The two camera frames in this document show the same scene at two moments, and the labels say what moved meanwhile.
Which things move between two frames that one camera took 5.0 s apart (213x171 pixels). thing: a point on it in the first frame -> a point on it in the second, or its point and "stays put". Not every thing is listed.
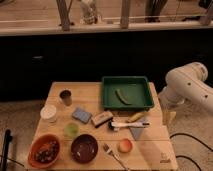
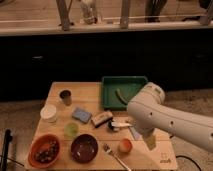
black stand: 8,138 stays put
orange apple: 124,145 stays put
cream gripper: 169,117 -> 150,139
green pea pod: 122,99 stays put
